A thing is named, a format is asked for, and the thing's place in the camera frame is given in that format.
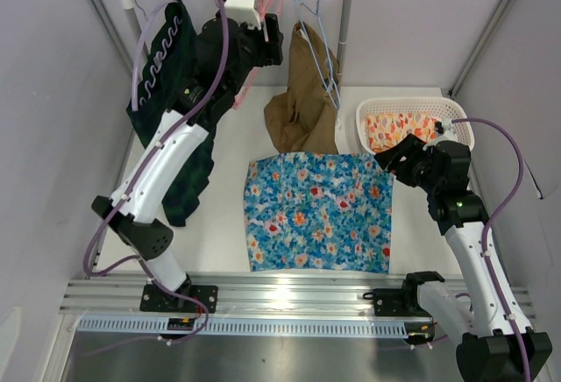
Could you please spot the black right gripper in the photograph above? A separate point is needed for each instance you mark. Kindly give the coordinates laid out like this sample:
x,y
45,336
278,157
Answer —
x,y
411,148

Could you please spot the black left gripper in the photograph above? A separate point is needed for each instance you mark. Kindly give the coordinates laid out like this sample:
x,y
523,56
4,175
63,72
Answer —
x,y
270,52

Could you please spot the pink plastic hanger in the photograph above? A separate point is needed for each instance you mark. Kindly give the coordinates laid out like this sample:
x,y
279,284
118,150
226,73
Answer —
x,y
263,8

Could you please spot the blue floral skirt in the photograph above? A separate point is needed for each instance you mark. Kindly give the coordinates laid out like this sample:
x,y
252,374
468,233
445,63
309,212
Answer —
x,y
306,210

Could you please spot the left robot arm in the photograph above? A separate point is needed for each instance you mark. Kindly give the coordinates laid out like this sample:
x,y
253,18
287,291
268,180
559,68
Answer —
x,y
225,55

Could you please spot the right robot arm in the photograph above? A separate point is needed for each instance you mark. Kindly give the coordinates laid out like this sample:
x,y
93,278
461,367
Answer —
x,y
494,340

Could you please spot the tan khaki skirt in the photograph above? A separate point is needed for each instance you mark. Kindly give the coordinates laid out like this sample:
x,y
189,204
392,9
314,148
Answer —
x,y
302,119

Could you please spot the orange floral cloth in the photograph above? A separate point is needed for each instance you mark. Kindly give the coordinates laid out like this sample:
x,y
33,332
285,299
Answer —
x,y
384,131

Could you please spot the white perforated plastic basket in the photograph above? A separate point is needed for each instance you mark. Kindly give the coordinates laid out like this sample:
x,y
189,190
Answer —
x,y
441,108

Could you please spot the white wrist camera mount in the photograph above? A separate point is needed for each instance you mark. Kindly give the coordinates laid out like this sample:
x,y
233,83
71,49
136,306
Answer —
x,y
244,12

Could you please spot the blue wire hanger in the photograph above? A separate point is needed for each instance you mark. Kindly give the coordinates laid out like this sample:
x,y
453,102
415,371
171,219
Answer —
x,y
322,55

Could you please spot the aluminium mounting rail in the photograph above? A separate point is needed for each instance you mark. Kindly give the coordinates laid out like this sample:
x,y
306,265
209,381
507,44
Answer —
x,y
277,294

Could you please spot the slotted cable duct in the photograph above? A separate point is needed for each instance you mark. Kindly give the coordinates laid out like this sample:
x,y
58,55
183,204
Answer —
x,y
161,326

